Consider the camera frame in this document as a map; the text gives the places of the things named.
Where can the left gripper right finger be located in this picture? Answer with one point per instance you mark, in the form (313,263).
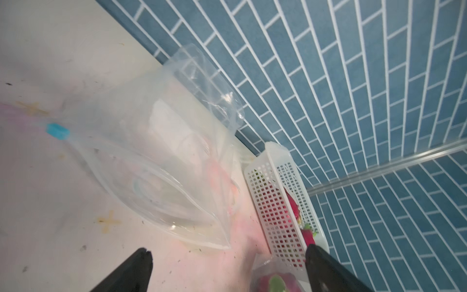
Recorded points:
(327,275)

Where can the white plastic basket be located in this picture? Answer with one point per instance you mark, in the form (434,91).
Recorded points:
(267,177)

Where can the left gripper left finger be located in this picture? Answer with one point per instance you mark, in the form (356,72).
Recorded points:
(132,275)

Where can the zip-top bag with label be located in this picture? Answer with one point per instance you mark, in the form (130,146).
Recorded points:
(163,144)

